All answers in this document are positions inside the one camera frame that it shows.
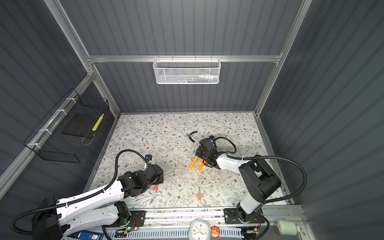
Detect orange highlighter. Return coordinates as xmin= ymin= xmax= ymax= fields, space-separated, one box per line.
xmin=197 ymin=161 xmax=205 ymax=172
xmin=189 ymin=156 xmax=199 ymax=170

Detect translucent pink cap front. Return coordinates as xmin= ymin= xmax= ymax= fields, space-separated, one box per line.
xmin=196 ymin=191 xmax=204 ymax=201

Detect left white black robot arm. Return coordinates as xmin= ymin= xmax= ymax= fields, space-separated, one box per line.
xmin=32 ymin=165 xmax=164 ymax=240

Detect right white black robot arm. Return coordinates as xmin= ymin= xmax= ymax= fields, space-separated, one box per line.
xmin=196 ymin=137 xmax=281 ymax=223

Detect yellow highlighter in basket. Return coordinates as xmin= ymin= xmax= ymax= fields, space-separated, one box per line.
xmin=92 ymin=114 xmax=105 ymax=132

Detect blue black device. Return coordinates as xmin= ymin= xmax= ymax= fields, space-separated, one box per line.
xmin=69 ymin=231 xmax=104 ymax=240

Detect white analog clock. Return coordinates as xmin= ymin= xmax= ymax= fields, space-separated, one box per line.
xmin=188 ymin=219 xmax=212 ymax=240

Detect black pad in basket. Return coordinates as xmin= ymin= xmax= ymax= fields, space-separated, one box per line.
xmin=62 ymin=114 xmax=96 ymax=138

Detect red round badge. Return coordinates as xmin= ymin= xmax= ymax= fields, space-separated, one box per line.
xmin=211 ymin=226 xmax=221 ymax=239

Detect white tape roll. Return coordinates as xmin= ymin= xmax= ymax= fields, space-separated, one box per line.
xmin=276 ymin=220 xmax=302 ymax=236

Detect black handled pliers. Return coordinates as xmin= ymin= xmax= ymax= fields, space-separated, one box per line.
xmin=186 ymin=131 xmax=198 ymax=143

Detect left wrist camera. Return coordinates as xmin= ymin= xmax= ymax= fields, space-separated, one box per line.
xmin=145 ymin=155 xmax=153 ymax=164

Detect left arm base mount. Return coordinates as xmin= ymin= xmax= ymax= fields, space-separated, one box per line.
xmin=119 ymin=211 xmax=147 ymax=231

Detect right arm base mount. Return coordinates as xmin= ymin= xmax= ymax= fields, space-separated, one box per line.
xmin=224 ymin=208 xmax=266 ymax=225

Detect black wire mesh basket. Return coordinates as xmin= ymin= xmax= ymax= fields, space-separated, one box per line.
xmin=24 ymin=91 xmax=110 ymax=164

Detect white wire mesh basket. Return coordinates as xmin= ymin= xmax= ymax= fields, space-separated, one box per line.
xmin=153 ymin=60 xmax=222 ymax=85

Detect right black corrugated cable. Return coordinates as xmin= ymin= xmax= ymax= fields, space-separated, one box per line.
xmin=214 ymin=136 xmax=308 ymax=205

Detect black corrugated cable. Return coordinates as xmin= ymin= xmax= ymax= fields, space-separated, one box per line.
xmin=9 ymin=149 xmax=150 ymax=236
xmin=214 ymin=136 xmax=308 ymax=205

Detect left black corrugated cable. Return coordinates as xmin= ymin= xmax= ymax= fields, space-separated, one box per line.
xmin=9 ymin=149 xmax=150 ymax=236

